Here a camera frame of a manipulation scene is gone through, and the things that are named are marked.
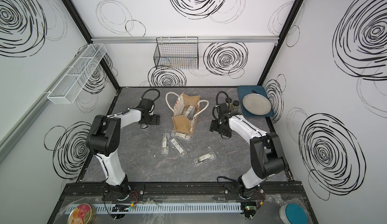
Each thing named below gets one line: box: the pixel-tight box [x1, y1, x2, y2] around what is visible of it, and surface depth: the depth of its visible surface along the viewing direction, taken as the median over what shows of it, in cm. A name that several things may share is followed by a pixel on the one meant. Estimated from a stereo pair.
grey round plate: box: [242, 93, 272, 117], surface depth 108 cm
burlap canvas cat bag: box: [165, 91, 210, 135], surface depth 96 cm
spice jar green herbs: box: [232, 99, 240, 112], surface depth 101 cm
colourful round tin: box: [67, 202, 97, 224], surface depth 67 cm
